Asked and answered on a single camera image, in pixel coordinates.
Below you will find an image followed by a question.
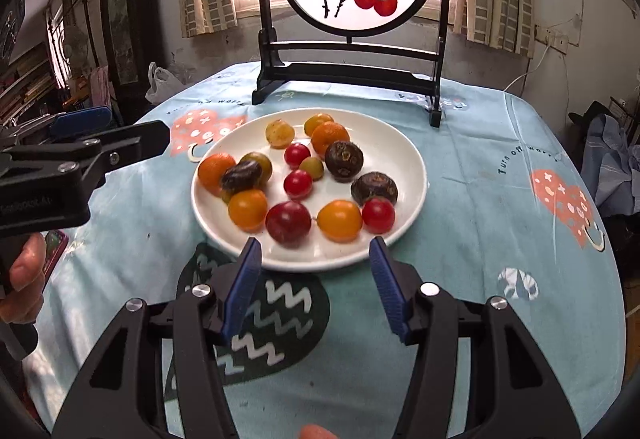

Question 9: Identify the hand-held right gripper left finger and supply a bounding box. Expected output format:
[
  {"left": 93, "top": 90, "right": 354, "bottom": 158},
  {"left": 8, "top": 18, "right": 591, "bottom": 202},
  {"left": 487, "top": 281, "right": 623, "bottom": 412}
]
[{"left": 50, "top": 236, "right": 263, "bottom": 439}]

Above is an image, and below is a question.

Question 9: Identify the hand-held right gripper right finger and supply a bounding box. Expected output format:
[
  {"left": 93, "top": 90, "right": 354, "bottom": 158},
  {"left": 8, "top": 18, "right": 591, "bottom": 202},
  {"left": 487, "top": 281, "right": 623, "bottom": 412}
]
[{"left": 369, "top": 235, "right": 583, "bottom": 439}]

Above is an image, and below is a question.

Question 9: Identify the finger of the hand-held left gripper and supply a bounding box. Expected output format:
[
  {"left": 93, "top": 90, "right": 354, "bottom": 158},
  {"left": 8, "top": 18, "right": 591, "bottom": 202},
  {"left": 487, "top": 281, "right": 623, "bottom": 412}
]
[
  {"left": 0, "top": 106, "right": 115, "bottom": 150},
  {"left": 5, "top": 119, "right": 172, "bottom": 187}
]

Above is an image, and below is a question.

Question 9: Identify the small smooth orange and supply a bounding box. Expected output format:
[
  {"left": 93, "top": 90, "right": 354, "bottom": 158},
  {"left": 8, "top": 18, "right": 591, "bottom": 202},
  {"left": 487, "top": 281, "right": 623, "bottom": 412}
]
[{"left": 227, "top": 189, "right": 269, "bottom": 233}]

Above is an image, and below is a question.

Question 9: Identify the red cherry tomato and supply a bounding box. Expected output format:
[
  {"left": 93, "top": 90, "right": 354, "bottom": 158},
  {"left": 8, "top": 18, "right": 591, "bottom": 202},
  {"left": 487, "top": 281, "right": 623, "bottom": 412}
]
[
  {"left": 283, "top": 169, "right": 314, "bottom": 199},
  {"left": 284, "top": 142, "right": 312, "bottom": 169},
  {"left": 361, "top": 197, "right": 396, "bottom": 235}
]

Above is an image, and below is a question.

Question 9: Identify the dark red plum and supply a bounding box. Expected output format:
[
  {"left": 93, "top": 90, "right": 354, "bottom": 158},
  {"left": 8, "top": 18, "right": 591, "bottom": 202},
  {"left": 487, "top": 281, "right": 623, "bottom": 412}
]
[{"left": 265, "top": 200, "right": 313, "bottom": 247}]

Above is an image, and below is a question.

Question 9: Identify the rough orange mandarin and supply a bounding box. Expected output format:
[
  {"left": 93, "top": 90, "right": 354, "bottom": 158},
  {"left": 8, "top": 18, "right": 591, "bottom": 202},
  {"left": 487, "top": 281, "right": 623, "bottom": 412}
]
[
  {"left": 311, "top": 121, "right": 351, "bottom": 157},
  {"left": 198, "top": 153, "right": 237, "bottom": 195}
]

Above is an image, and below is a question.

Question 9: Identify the dark brown water chestnut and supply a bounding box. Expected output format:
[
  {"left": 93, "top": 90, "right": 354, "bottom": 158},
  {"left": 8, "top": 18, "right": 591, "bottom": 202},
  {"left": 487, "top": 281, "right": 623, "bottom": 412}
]
[
  {"left": 324, "top": 140, "right": 365, "bottom": 182},
  {"left": 221, "top": 163, "right": 263, "bottom": 194},
  {"left": 350, "top": 172, "right": 399, "bottom": 207}
]

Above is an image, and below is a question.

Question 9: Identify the white oval plate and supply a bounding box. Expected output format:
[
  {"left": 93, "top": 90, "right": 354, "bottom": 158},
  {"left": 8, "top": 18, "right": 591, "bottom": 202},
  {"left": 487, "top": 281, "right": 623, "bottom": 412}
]
[{"left": 191, "top": 107, "right": 428, "bottom": 273}]

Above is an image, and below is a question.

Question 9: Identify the large yellow plum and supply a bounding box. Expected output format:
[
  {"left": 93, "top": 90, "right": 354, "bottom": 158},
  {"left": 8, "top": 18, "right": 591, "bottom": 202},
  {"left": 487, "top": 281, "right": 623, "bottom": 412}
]
[{"left": 265, "top": 119, "right": 296, "bottom": 149}]

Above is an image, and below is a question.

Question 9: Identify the person's left hand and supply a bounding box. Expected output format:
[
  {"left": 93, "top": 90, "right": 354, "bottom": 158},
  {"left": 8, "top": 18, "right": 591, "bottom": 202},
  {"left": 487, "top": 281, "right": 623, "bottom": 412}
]
[{"left": 0, "top": 233, "right": 49, "bottom": 324}]

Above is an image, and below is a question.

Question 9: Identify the pink patterned object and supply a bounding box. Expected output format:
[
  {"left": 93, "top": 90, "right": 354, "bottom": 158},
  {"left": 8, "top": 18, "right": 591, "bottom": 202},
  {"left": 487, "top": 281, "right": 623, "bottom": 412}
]
[{"left": 44, "top": 229, "right": 70, "bottom": 277}]

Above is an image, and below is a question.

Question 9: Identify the white plastic bag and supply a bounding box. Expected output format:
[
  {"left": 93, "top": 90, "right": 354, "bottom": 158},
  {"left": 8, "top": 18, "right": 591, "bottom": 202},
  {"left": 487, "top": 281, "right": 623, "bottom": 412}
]
[{"left": 145, "top": 62, "right": 187, "bottom": 104}]

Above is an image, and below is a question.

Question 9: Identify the shelf of books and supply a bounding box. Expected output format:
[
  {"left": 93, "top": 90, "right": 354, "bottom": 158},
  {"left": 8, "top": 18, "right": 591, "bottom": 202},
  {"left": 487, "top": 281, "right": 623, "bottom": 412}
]
[{"left": 0, "top": 44, "right": 66, "bottom": 120}]

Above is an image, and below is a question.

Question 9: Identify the standing fan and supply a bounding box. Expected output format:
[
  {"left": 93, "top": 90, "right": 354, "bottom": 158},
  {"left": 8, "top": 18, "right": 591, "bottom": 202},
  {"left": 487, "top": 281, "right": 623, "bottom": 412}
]
[{"left": 62, "top": 26, "right": 91, "bottom": 70}]

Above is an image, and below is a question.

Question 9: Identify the dark wooden cabinet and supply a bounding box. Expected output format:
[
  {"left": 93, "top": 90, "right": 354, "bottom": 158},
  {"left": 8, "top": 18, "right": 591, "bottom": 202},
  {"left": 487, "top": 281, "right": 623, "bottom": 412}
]
[{"left": 100, "top": 0, "right": 166, "bottom": 100}]

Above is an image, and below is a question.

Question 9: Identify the yellow green round fruit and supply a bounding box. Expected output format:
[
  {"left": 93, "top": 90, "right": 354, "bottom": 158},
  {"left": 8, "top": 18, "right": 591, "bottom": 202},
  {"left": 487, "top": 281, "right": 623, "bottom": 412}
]
[{"left": 239, "top": 152, "right": 274, "bottom": 185}]

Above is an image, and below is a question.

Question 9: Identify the light blue printed tablecloth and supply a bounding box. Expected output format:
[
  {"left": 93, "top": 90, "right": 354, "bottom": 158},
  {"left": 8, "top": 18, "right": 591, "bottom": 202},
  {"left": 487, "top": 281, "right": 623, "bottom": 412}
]
[{"left": 30, "top": 60, "right": 628, "bottom": 439}]

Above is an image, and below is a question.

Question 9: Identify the small yellow round fruit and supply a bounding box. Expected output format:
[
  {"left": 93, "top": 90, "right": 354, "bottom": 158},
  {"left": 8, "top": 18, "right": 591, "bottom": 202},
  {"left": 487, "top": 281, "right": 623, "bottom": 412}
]
[{"left": 299, "top": 156, "right": 325, "bottom": 180}]

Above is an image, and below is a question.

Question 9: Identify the yellow orange round fruit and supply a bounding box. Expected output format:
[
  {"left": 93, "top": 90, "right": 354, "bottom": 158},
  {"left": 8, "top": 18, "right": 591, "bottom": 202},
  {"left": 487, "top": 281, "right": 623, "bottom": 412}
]
[{"left": 304, "top": 113, "right": 335, "bottom": 136}]

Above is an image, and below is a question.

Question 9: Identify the blue clothes pile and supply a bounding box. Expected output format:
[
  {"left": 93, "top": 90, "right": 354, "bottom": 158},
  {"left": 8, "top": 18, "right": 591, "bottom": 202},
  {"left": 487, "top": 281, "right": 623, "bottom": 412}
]
[{"left": 582, "top": 112, "right": 640, "bottom": 217}]

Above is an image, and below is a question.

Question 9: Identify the black cloth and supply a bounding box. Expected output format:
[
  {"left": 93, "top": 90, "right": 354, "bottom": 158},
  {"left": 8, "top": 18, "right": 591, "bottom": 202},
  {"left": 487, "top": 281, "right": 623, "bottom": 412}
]
[{"left": 567, "top": 100, "right": 608, "bottom": 130}]

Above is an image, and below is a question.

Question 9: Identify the white power cable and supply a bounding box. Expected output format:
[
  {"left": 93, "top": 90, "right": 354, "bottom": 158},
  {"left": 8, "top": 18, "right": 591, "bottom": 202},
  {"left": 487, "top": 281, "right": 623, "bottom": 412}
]
[{"left": 502, "top": 42, "right": 551, "bottom": 92}]

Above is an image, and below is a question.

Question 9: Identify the white wall socket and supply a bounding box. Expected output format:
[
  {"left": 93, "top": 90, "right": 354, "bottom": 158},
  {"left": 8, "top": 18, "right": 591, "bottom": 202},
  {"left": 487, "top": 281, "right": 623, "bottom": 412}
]
[{"left": 535, "top": 24, "right": 571, "bottom": 52}]

